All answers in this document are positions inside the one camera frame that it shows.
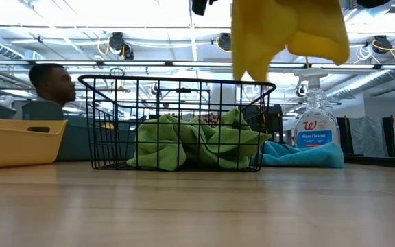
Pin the yellow microfiber towel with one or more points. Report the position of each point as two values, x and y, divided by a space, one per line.
108 126
269 34

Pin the green microfiber towel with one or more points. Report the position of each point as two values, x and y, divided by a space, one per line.
156 151
231 140

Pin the blue microfiber towel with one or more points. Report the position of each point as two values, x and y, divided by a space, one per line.
303 158

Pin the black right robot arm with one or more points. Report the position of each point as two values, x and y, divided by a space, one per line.
372 3

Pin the black equipment cabinet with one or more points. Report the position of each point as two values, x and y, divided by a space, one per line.
274 130

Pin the person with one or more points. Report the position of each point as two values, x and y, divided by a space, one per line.
51 84

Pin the clear glass cleaner spray bottle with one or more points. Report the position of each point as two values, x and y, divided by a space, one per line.
317 137

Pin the teal plastic basket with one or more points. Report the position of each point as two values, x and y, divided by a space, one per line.
77 144

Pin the grey hanging cloth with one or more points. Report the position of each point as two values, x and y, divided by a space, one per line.
365 137

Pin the yellow plastic basket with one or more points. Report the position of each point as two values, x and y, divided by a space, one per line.
12 147

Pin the silver air duct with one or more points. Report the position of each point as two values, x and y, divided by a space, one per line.
362 84

